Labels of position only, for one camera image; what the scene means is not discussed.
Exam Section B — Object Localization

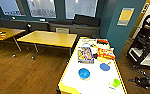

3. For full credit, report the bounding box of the small green cup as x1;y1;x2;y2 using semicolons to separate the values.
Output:
112;78;122;89

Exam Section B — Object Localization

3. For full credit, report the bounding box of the white shallow bowl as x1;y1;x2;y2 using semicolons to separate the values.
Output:
99;75;111;86

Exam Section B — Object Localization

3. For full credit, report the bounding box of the yellow flat object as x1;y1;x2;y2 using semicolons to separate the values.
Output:
97;56;109;63

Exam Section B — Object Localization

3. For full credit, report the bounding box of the orange game box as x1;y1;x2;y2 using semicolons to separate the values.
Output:
96;47;116;61

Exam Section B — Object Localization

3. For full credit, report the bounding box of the red and black object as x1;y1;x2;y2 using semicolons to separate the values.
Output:
96;38;110;45

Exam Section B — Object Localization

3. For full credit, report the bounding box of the white flat box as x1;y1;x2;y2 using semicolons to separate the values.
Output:
81;37;97;47

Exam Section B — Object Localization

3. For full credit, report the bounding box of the yellow air hockey table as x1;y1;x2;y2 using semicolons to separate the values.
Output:
57;36;128;94

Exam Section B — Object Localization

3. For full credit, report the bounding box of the dark grey sofa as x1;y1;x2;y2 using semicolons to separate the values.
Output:
49;13;101;38

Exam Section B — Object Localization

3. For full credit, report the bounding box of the light grey chair back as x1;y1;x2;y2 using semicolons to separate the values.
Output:
55;27;71;35

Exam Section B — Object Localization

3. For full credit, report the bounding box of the interior glass window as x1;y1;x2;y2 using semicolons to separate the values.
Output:
26;0;57;19
64;0;101;20
0;0;26;17

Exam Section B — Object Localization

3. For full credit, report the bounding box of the light wooden table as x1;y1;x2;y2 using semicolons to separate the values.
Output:
16;30;79;62
0;26;27;52

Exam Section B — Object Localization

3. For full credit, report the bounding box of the small black round object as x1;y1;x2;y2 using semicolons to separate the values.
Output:
25;23;33;33

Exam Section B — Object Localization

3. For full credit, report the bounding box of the long dark grey bench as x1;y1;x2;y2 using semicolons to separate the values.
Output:
0;18;50;33

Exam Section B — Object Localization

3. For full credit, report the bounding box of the yellow wall poster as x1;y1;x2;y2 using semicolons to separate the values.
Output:
116;7;136;27

